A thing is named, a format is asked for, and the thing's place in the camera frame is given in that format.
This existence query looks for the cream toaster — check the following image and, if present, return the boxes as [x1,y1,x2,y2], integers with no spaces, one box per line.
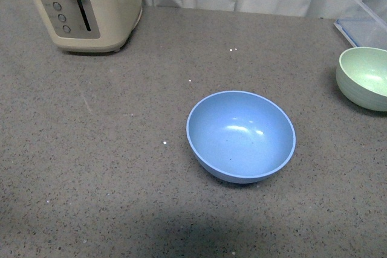
[33,0,143,53]

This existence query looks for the green bowl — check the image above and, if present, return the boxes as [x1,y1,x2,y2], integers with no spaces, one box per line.
[336,47,386,112]

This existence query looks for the clear plastic container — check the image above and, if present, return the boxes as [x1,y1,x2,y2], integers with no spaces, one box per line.
[349,0,386,50]

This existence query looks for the blue-rimmed container lid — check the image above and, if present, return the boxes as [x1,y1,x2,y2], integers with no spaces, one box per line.
[334,18,386,50]

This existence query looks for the blue bowl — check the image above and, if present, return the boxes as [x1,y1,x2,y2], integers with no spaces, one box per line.
[186,91,296,184]

